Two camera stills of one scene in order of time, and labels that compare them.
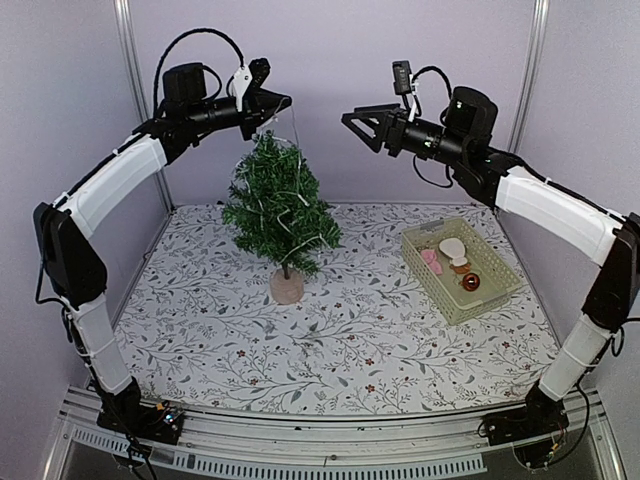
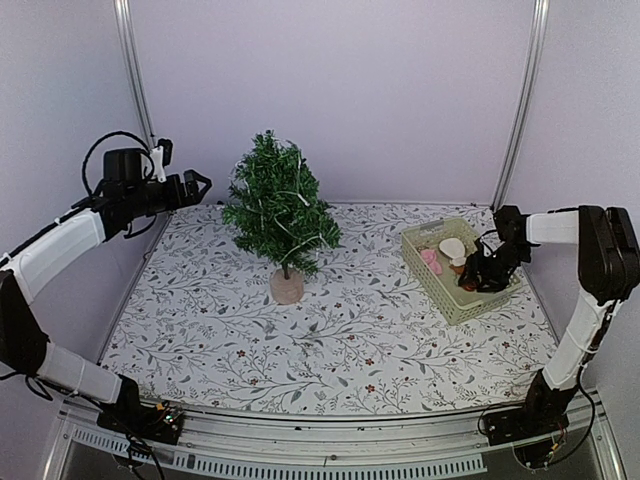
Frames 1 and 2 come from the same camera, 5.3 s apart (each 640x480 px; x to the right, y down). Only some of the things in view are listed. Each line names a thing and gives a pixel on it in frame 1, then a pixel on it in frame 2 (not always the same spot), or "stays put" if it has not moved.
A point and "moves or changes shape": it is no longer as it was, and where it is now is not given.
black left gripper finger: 268,104 -> 194,195
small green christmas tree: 274,208 stays put
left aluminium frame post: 130,38 stays put
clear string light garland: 314,238 moves or changes shape
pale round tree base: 286,291 stays put
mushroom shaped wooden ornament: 454,249 stays put
